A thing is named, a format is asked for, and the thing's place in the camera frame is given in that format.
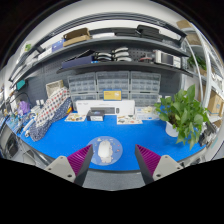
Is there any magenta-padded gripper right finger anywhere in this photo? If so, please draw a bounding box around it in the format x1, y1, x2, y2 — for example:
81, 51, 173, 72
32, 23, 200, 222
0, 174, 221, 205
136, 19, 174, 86
134, 144, 184, 185

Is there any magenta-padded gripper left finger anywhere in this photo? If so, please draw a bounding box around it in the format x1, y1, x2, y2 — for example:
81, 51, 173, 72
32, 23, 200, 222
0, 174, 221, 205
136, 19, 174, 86
44, 143, 95, 187

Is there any grey computer mouse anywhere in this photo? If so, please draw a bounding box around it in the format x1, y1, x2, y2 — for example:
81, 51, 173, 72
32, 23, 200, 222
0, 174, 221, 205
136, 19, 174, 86
96, 139, 114, 164

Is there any round blue rabbit-print mouse pad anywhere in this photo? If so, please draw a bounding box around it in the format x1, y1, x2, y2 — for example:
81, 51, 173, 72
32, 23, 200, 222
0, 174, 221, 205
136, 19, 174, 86
87, 135, 124, 167

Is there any navy dotted cloth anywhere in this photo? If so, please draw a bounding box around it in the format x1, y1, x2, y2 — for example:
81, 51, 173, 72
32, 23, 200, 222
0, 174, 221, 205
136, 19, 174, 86
29, 97, 73, 143

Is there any small printed sticker sheet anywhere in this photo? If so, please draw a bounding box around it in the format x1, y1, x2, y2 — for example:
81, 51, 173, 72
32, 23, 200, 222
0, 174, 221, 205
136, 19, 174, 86
64, 112, 87, 123

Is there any green plant in white pot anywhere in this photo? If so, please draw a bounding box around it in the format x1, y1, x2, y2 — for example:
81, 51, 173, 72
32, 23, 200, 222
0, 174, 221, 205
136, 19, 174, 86
153, 83, 210, 151

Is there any white and blue glove box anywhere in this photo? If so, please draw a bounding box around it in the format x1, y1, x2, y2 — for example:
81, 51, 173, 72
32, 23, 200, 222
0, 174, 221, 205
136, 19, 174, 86
134, 105, 160, 121

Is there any large printed sticker sheet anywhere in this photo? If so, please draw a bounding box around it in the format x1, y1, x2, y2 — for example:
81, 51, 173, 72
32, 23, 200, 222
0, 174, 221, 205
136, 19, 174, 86
116, 114, 144, 126

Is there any small black box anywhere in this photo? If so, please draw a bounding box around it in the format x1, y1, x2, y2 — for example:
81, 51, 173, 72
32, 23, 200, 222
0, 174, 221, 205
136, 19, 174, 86
85, 110, 106, 122

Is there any red and white checkered cloth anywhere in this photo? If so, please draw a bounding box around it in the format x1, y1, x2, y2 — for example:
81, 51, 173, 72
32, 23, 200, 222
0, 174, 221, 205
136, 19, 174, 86
34, 87, 71, 130

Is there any long white keyboard box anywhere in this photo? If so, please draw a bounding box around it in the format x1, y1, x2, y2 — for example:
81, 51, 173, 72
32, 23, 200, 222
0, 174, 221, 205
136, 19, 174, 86
75, 99, 136, 116

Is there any white shelf unit with boxes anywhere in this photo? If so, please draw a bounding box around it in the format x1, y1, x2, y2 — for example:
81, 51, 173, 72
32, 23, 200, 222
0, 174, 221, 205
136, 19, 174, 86
176, 19, 224, 134

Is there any yellow card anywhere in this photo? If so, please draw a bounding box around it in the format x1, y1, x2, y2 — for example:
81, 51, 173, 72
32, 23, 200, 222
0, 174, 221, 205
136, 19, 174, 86
103, 89, 123, 101

